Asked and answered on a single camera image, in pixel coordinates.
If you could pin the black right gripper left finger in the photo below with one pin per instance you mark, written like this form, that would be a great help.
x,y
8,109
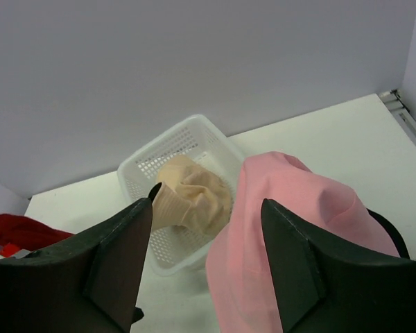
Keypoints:
x,y
86,283

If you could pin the aluminium mounting rail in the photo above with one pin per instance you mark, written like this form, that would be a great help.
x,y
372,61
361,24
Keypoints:
x,y
392,100

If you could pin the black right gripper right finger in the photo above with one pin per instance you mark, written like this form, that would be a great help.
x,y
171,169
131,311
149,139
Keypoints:
x,y
324,283

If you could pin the beige hat in basket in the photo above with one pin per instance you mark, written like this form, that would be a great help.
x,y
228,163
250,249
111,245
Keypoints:
x,y
188,195

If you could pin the pink hat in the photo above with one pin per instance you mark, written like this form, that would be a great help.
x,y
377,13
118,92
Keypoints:
x,y
237,266

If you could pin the red baseball cap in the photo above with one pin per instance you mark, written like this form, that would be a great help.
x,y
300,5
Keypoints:
x,y
23,233

